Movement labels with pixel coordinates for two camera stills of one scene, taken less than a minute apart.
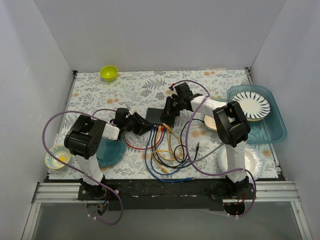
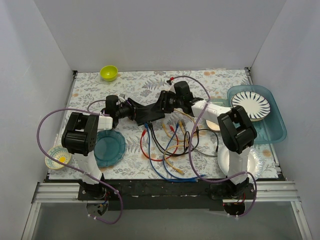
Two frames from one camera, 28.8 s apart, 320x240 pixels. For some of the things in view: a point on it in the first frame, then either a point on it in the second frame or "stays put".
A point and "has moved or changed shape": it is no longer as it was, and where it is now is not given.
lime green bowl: [108, 73] stays put
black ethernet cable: [158, 163] to [155, 139]
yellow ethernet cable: [180, 143] to [185, 114]
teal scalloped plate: [109, 152] stays put
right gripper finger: [170, 113] to [162, 102]
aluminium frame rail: [264, 193] stays put
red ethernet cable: [163, 129] has moved or changed shape
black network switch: [153, 115] has moved or changed shape
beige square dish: [210, 122] stays put
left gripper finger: [142, 121] to [147, 109]
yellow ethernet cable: [160, 166] to [178, 171]
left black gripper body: [137, 124] to [133, 109]
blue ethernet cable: [187, 179] has moved or changed shape
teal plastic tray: [271, 129] stays put
